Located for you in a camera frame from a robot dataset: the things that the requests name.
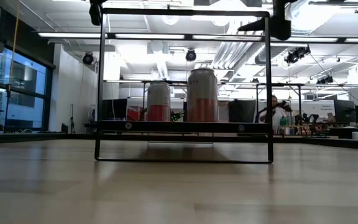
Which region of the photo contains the white pink beverage can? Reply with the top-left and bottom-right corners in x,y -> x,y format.
147,81 -> 172,122
186,68 -> 219,123

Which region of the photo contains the black metal wood shelf rack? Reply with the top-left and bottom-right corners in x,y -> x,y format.
94,7 -> 275,164

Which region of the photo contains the black track light cluster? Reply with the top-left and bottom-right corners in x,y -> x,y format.
316,75 -> 334,85
283,45 -> 311,65

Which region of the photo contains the long light strip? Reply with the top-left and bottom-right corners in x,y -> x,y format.
37,32 -> 358,44

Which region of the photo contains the black spotlight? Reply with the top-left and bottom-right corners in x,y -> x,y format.
82,52 -> 94,66
185,49 -> 198,62

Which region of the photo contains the person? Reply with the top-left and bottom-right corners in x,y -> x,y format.
259,95 -> 288,135

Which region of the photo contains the white sign board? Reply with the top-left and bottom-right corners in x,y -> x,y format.
303,101 -> 335,121

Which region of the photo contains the beige cloth cover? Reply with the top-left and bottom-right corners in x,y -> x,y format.
218,99 -> 229,123

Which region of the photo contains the red printed box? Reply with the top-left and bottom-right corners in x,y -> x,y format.
127,105 -> 148,121

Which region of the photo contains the thin black tripod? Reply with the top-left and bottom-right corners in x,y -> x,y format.
69,104 -> 76,134

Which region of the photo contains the black tripod stand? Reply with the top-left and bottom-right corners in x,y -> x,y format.
4,82 -> 12,131

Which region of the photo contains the black frame workstation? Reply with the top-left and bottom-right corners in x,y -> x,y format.
255,82 -> 306,134

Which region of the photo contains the glass window wall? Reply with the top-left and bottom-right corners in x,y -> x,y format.
0,46 -> 55,131

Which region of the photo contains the black aluminium table frame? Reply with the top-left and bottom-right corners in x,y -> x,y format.
0,132 -> 358,152

